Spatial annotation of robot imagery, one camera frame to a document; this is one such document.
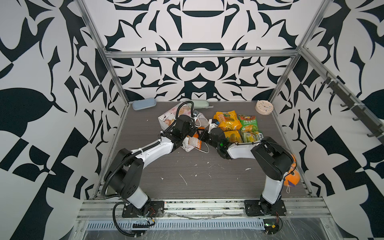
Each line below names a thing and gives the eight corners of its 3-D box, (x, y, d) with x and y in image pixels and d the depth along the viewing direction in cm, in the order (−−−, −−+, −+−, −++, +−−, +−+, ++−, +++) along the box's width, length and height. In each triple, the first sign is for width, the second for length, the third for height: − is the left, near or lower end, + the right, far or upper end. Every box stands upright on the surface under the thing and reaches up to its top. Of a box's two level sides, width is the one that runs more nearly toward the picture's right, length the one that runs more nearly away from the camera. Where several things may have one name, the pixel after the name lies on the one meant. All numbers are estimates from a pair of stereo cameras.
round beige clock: (257, 115, 114) (258, 113, 112) (253, 102, 122) (253, 100, 121) (275, 115, 114) (276, 113, 112) (269, 102, 122) (270, 100, 121)
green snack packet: (242, 132, 103) (243, 130, 102) (238, 116, 112) (238, 114, 111) (259, 132, 104) (260, 130, 102) (254, 116, 112) (255, 114, 111)
